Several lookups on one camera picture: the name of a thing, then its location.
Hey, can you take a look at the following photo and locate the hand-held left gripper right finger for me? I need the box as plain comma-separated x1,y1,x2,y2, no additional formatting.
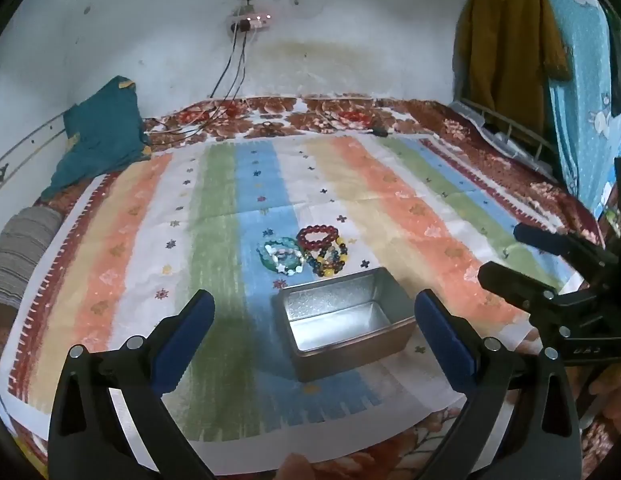
415,288,585,480

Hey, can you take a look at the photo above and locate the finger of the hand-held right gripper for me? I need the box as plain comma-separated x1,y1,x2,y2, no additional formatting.
513,223,619,269
477,261,567,314

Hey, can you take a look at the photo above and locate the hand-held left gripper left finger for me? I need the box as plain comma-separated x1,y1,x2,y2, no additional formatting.
48,289,216,480

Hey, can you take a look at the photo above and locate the silver metal tin box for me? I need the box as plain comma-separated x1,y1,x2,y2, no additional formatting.
271,267,417,383

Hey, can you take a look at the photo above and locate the green bangle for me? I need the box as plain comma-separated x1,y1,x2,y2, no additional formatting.
256,237,297,272

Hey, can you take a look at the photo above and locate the light blue bead bracelet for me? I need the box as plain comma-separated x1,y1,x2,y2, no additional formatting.
267,247,307,277

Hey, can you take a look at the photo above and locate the yellow and dark bead bracelet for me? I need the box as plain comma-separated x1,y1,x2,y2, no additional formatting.
305,238,350,279

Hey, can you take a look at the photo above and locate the dark red bead bracelet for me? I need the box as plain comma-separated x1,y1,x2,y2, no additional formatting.
296,225,340,251

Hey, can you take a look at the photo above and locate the person's right hand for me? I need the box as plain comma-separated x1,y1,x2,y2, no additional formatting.
588,367,621,428

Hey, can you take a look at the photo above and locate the striped pastel mat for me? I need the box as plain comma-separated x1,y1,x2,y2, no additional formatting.
0,132,591,463

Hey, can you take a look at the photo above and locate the blue printed cloth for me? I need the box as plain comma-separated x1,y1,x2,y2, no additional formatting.
535,0,621,211

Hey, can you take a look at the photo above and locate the grey striped pillow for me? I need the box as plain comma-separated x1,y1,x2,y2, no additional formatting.
0,206,66,311

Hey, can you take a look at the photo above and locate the dark hanging cloth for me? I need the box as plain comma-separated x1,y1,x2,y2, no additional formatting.
603,7,621,116

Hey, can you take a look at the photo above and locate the mustard hanging garment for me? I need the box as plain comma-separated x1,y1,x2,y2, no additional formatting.
455,0,574,136

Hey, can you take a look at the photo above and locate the teal cloth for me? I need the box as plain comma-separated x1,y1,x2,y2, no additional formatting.
40,76,152,201

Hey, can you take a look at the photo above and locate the white bed headboard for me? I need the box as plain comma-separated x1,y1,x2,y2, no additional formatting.
0,110,71,211

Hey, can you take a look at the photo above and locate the white power strip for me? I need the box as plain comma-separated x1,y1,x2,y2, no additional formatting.
228,10,272,31

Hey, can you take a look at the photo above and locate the metal bed rail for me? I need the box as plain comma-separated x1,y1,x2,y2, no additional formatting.
451,99,561,181

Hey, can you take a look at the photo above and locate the black cable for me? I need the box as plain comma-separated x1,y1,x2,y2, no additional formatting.
209,30,239,99
225,30,249,104

